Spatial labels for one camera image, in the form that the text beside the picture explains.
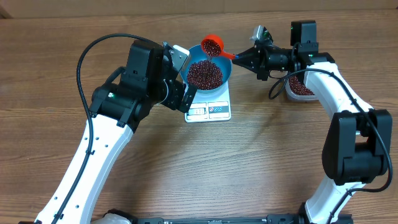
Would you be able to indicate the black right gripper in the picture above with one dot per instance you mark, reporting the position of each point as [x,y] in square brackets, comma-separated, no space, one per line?
[262,61]

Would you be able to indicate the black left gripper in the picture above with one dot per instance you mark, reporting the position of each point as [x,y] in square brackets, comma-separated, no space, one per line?
[181,94]

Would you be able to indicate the red adzuki beans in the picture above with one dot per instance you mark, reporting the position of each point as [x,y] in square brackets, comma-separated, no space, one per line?
[261,60]

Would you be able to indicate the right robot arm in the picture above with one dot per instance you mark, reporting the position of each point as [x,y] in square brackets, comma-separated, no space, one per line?
[356,149]

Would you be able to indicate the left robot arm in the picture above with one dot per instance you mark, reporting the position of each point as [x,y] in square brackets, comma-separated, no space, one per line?
[117,107]

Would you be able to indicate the white digital kitchen scale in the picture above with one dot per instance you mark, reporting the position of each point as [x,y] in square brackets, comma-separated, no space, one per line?
[210,106]

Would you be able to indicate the clear plastic container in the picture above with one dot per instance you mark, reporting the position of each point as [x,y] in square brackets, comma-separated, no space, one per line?
[298,92]

